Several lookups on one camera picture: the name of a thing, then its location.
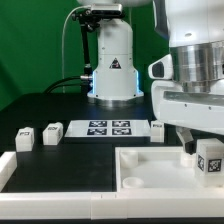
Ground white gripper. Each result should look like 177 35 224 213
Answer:
151 80 224 155

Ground white square tabletop part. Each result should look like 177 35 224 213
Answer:
114 144 224 193

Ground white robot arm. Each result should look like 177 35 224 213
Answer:
77 0 224 144

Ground white sheet with tags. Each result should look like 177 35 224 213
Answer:
65 119 150 138

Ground white U-shaped obstacle fence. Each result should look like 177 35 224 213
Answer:
0 152 224 220

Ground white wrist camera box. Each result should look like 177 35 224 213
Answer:
148 54 173 80

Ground black base cables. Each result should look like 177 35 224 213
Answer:
43 76 90 94

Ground black camera on mount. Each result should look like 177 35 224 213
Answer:
90 3 123 15

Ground white camera cable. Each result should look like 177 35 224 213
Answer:
61 5 84 94

